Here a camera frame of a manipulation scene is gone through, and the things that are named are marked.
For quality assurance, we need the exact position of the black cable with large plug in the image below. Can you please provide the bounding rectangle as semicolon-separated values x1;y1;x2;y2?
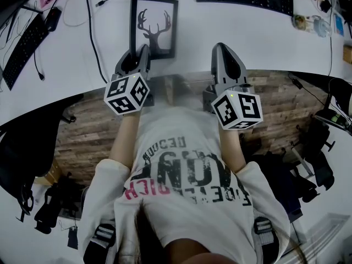
33;47;46;81

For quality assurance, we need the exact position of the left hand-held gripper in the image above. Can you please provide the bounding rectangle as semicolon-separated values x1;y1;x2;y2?
103;43;155;117

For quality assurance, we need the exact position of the small black pouch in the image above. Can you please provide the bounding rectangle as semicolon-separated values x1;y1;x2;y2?
67;225;80;250

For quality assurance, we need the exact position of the white slatted panel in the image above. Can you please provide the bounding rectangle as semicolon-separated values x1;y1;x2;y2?
302;213;350;264

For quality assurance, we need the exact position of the person's right forearm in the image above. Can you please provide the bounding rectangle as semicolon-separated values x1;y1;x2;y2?
218;125;247;174

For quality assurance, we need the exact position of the small glass jar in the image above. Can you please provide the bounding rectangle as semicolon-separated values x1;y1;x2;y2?
292;14;308;30

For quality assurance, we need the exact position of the grey backpack strap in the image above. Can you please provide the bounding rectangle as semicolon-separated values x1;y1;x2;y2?
92;223;116;249
252;217;276;244

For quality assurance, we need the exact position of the thin white cable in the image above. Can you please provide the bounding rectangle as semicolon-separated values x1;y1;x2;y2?
62;0;93;28

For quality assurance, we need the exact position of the blue card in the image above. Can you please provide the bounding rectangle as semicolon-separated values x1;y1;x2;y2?
333;13;346;37

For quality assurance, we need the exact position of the person's left forearm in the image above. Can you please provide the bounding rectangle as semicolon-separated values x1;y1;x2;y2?
108;113;141;173

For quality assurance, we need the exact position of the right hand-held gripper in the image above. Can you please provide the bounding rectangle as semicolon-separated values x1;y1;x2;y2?
202;42;264;131

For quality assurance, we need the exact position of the thick black cable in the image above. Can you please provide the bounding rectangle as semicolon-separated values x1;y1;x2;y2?
85;0;108;84

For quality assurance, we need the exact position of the framed deer picture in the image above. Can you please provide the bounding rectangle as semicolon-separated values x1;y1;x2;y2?
129;0;179;60

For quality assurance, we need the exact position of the black computer mouse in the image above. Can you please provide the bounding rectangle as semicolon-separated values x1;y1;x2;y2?
44;7;63;32

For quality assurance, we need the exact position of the operator in white clothing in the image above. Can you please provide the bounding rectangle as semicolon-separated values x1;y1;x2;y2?
82;106;291;264

